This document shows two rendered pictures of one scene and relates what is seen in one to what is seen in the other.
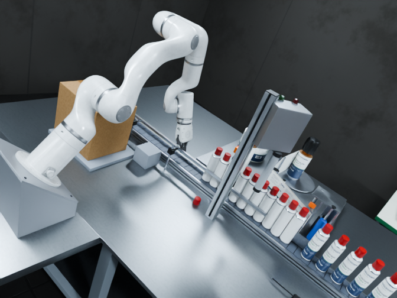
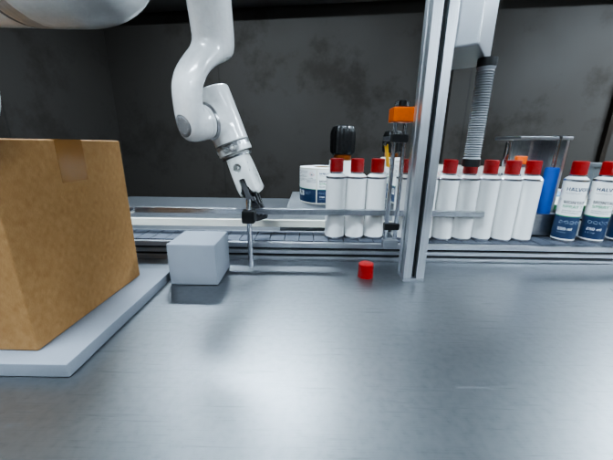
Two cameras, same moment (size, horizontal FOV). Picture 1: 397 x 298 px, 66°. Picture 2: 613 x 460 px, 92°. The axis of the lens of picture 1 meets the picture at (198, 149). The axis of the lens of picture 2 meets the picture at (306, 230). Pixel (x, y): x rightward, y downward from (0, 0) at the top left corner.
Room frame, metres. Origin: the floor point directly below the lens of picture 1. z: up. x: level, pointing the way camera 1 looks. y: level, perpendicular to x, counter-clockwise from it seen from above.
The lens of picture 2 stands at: (0.72, 0.30, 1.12)
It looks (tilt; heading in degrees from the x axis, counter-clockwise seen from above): 16 degrees down; 334
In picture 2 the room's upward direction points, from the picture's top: 1 degrees clockwise
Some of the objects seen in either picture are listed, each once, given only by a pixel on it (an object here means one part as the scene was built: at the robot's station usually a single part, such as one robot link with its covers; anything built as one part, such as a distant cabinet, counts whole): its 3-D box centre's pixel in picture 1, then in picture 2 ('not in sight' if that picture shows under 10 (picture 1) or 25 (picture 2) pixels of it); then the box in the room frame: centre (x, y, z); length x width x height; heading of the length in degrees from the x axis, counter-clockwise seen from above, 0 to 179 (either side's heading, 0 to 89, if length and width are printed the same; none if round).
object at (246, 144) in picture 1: (238, 161); (428, 120); (1.17, -0.18, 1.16); 0.04 x 0.04 x 0.67; 63
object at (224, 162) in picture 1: (220, 169); (355, 198); (1.35, -0.15, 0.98); 0.05 x 0.05 x 0.20
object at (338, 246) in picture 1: (332, 253); (600, 202); (1.07, -0.71, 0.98); 0.05 x 0.05 x 0.20
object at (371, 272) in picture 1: (365, 277); not in sight; (1.00, -0.84, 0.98); 0.05 x 0.05 x 0.20
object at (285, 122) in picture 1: (279, 125); (462, 5); (1.19, -0.26, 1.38); 0.17 x 0.10 x 0.19; 118
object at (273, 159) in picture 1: (266, 171); (478, 115); (1.16, -0.31, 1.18); 0.04 x 0.04 x 0.21
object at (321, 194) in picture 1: (328, 198); (532, 138); (1.22, -0.63, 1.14); 0.14 x 0.11 x 0.01; 63
